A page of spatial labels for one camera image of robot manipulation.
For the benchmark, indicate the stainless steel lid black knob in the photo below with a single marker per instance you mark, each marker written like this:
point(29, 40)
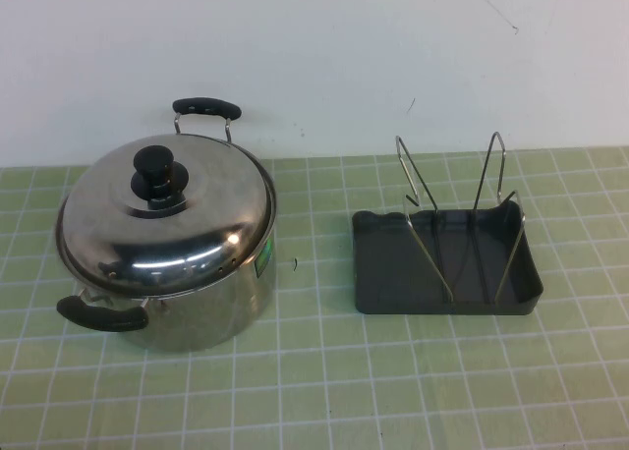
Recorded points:
point(196, 234)

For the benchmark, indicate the green grid tablecloth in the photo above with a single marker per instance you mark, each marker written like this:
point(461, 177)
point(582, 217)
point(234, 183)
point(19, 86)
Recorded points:
point(314, 396)

